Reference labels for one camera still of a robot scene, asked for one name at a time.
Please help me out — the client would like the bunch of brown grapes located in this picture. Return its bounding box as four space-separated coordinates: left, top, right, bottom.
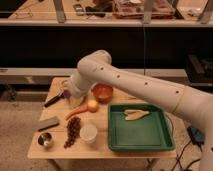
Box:
64 117 81 148

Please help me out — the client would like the green plastic tray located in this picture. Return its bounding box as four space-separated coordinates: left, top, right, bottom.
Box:
108 103 175 152

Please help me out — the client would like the orange bowl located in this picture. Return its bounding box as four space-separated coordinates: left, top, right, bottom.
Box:
92 84 113 103

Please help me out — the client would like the yellow orange fruit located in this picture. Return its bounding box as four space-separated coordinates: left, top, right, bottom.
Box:
87 100 99 113

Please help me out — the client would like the black power box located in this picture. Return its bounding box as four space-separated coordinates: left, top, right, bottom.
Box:
187 126 205 144

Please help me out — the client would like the white cup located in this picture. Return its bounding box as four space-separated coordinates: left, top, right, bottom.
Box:
80 124 98 144

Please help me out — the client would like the wooden table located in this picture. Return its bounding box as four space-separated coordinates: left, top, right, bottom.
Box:
27 76 178 171

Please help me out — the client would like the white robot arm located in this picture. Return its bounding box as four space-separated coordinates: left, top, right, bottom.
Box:
69 50 213 171

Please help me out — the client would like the purple bowl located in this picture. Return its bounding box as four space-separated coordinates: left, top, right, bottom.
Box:
63 90 71 99

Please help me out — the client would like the small steel cup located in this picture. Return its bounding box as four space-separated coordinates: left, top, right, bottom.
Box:
38 132 53 148

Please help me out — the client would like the orange carrot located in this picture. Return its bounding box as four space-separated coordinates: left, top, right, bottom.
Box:
65 105 87 120

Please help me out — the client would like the black cable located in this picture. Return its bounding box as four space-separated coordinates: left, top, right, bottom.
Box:
166 114 204 171

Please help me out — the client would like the black handled knife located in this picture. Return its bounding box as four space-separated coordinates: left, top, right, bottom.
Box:
44 91 63 108

